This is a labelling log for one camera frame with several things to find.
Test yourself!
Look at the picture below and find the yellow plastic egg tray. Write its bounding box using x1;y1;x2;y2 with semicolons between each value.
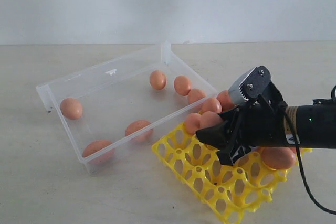
151;111;313;224

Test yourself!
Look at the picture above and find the black cable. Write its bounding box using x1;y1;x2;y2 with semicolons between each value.
283;84;336;214

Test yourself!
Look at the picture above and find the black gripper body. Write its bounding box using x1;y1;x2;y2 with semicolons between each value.
238;81;291;147

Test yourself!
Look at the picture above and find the clear plastic storage box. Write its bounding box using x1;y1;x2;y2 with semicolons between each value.
39;43;217;173

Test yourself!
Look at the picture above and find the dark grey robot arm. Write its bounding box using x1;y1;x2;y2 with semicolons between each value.
196;82;335;166

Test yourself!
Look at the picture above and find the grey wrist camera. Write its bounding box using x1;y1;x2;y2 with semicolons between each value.
228;65;271;105

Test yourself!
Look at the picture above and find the brown egg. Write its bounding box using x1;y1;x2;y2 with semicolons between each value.
201;97;222;114
184;113;201;135
124;120;154;143
187;88;206;104
149;70;167;90
174;76;192;96
200;111;223;129
82;140;116;166
216;90;236;112
60;98;83;120
261;147;296;170

